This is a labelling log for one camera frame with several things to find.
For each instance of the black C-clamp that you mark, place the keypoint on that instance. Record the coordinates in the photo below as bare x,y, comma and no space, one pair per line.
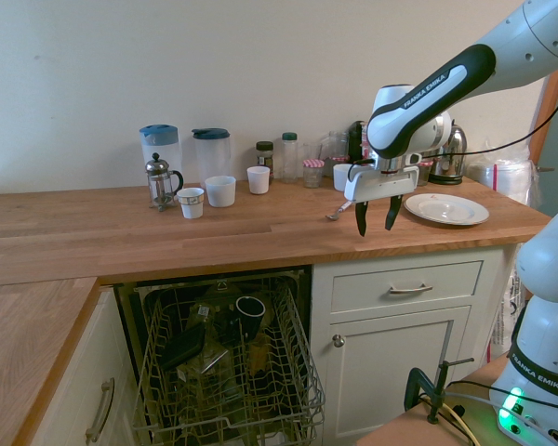
434,385

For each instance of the white plate with gold rim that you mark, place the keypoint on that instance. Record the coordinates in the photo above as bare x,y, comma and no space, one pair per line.
446,209

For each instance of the glass French press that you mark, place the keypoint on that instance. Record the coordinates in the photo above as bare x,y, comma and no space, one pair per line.
162,183

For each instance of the black mug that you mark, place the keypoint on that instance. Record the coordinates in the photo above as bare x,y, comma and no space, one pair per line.
250,316

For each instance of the clear plastic bag of cups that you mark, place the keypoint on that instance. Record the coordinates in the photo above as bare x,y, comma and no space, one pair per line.
507,174

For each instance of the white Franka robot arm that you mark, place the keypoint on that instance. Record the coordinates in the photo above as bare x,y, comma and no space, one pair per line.
428,97

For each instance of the large white mug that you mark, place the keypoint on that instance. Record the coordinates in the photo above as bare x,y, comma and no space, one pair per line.
220,191

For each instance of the black shaker bottle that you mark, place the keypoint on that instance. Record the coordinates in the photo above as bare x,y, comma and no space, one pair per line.
354,141

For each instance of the dark coffee jar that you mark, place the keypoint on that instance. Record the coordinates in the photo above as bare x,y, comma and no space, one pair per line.
264,158

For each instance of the small white patterned cup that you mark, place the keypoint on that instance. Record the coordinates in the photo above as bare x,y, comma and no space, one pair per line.
190,204

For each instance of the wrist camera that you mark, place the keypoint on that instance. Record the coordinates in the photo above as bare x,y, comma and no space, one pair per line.
413,159

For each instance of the white ribbed cup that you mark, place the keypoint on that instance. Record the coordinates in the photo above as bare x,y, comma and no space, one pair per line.
258,180

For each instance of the white base cabinet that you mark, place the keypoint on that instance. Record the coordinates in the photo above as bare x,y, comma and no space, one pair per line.
400,325
74,381

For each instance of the black plastic container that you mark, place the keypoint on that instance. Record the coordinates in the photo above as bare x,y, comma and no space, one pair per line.
183,346

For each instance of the plastic pitcher light blue lid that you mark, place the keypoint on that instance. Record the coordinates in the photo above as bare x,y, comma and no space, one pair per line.
160,144

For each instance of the stainless electric kettle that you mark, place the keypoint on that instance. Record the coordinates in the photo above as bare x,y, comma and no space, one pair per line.
453,155

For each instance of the glass jar red checkered lid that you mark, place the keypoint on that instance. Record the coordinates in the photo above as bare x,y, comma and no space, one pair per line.
423,173
313,174

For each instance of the printed plastic bag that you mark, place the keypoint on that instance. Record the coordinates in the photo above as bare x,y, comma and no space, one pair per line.
504,320

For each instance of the clear glass tumbler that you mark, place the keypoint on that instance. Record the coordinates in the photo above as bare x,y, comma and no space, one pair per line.
312,151

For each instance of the plastic pitcher dark teal lid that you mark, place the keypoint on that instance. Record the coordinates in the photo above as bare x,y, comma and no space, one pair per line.
212,155

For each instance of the round metal cabinet knob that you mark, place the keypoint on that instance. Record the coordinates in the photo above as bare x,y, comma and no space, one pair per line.
338,340

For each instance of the plain white cup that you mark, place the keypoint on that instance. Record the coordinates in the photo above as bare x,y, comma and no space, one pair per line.
340,177

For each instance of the metal spoon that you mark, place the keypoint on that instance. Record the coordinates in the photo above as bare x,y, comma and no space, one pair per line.
338,212

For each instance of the yoghurt cup chocolate print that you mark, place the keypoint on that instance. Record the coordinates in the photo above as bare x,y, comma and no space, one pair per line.
365,148

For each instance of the clear jar green lid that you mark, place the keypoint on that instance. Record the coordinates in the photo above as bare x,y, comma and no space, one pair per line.
289,158

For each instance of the clear glass jar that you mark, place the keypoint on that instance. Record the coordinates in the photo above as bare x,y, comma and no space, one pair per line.
338,146

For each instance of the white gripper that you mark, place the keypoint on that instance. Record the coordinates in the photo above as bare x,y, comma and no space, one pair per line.
381,185

